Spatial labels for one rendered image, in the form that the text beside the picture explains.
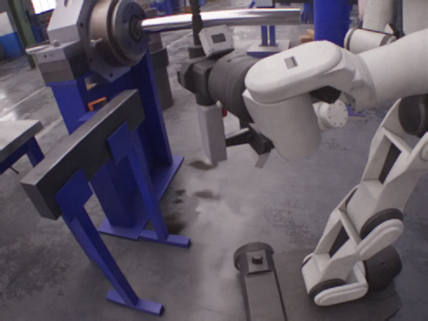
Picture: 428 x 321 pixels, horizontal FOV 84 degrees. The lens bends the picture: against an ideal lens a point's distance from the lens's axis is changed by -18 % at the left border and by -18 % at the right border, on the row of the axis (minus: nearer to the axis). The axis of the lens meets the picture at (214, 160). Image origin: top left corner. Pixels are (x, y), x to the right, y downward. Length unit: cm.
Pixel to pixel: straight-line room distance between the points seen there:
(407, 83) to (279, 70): 14
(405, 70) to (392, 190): 51
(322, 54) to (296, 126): 9
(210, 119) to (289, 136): 23
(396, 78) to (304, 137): 12
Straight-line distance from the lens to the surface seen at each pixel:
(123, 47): 136
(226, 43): 47
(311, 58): 31
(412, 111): 75
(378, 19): 83
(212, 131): 55
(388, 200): 83
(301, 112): 32
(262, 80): 30
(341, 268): 102
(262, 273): 124
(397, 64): 33
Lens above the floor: 125
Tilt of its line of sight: 35 degrees down
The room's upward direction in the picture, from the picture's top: 8 degrees counter-clockwise
